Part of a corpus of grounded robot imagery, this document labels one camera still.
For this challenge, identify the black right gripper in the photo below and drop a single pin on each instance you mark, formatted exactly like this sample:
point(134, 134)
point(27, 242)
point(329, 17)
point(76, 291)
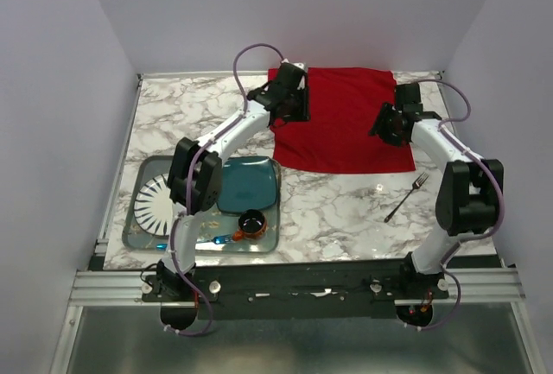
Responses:
point(379, 126)

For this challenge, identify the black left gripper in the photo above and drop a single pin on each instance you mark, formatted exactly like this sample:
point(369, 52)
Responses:
point(304, 114)

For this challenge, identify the red cloth napkin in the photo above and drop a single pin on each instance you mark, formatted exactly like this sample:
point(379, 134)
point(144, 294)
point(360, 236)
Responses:
point(344, 103)

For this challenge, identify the dark metal fork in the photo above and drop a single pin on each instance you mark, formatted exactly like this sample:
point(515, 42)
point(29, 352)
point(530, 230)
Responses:
point(416, 185)

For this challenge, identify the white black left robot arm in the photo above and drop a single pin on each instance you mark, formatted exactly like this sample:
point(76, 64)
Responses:
point(196, 172)

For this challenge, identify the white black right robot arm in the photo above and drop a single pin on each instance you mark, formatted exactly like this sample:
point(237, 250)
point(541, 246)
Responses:
point(469, 205)

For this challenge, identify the teal square plate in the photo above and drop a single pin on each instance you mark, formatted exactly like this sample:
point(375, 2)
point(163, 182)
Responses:
point(248, 182)

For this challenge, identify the brown ceramic cup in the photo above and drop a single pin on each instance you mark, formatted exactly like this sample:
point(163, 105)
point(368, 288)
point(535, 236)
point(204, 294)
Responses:
point(252, 225)

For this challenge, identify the white blue striped plate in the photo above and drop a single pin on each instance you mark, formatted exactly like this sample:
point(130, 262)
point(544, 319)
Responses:
point(152, 208)

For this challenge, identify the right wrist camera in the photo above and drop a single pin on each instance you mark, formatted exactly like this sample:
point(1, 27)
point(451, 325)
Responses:
point(408, 98)

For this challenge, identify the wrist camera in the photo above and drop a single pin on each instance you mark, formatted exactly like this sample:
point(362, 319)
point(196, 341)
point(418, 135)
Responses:
point(408, 98)
point(301, 66)

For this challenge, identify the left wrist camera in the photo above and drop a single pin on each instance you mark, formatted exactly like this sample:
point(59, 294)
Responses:
point(301, 66)

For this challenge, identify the blue handled utensil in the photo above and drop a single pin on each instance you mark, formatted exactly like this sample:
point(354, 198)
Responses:
point(217, 240)

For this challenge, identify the black mounting base plate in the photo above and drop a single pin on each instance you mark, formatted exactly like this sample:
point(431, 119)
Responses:
point(380, 289)

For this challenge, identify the aluminium frame rail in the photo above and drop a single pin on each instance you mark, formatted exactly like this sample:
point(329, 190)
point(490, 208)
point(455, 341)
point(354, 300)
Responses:
point(123, 289)

